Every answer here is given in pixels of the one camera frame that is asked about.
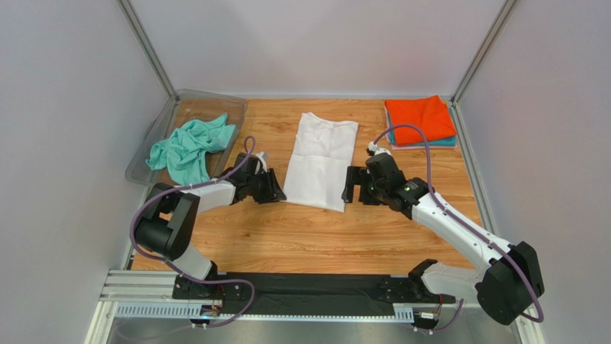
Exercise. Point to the mint green t shirt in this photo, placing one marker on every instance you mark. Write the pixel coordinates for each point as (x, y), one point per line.
(183, 153)

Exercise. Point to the folded orange t shirt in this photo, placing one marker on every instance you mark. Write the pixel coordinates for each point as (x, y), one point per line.
(431, 115)

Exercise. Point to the folded teal t shirt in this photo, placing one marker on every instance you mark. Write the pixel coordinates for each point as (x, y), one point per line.
(444, 141)

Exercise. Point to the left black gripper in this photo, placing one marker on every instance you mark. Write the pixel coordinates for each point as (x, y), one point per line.
(277, 191)

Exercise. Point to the clear plastic bin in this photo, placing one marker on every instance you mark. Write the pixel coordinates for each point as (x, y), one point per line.
(182, 106)

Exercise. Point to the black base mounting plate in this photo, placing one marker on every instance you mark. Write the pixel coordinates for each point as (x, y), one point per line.
(309, 294)

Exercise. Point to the white t shirt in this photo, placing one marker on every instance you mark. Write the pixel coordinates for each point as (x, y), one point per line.
(322, 152)

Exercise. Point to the aluminium corner post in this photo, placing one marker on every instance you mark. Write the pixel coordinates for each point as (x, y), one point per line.
(484, 49)
(139, 31)

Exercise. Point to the left aluminium corner post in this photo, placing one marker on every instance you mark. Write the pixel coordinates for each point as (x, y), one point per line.
(139, 31)

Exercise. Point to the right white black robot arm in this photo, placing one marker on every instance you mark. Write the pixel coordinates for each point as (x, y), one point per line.
(505, 279)

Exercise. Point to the right aluminium corner post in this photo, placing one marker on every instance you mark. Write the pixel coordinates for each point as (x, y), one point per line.
(484, 49)

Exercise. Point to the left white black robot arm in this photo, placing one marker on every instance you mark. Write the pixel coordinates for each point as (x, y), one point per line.
(166, 225)

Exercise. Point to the aluminium frame rail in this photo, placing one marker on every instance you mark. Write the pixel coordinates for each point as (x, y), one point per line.
(138, 307)

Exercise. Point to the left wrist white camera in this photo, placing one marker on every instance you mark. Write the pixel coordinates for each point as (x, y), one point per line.
(262, 157)

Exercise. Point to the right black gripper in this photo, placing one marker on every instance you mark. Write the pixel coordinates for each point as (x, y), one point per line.
(365, 184)

